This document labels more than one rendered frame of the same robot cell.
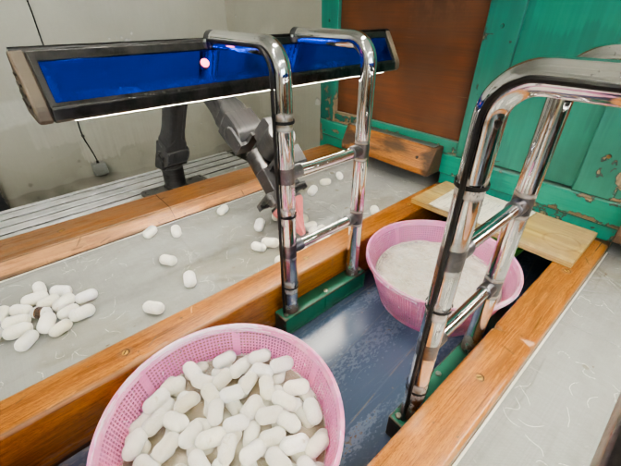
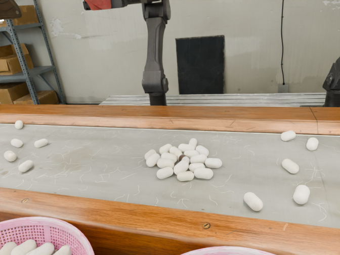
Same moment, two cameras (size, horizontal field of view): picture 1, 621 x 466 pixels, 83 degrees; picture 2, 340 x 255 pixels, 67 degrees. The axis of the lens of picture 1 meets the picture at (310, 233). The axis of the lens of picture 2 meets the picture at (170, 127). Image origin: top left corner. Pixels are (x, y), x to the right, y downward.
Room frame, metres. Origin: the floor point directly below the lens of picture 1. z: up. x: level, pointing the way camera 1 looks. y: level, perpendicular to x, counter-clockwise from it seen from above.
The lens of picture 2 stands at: (0.14, 0.04, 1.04)
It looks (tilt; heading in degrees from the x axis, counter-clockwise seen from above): 25 degrees down; 59
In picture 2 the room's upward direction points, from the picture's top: 6 degrees counter-clockwise
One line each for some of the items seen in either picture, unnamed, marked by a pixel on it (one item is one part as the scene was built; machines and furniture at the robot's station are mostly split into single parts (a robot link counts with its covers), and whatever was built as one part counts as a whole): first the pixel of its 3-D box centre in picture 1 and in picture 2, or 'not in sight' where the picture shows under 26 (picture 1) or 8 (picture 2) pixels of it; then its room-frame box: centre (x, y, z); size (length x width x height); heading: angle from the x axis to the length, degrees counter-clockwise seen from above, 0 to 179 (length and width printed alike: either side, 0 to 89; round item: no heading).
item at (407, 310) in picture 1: (435, 276); not in sight; (0.51, -0.23, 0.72); 0.27 x 0.27 x 0.10
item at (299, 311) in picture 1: (293, 183); not in sight; (0.54, 0.03, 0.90); 0.20 x 0.19 x 0.45; 131
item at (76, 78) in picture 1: (260, 61); not in sight; (0.60, 0.08, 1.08); 0.62 x 0.08 x 0.07; 131
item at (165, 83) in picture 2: not in sight; (156, 85); (0.58, 0.85, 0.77); 0.09 x 0.06 x 0.06; 133
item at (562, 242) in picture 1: (495, 216); not in sight; (0.65, -0.40, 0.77); 0.33 x 0.15 x 0.01; 41
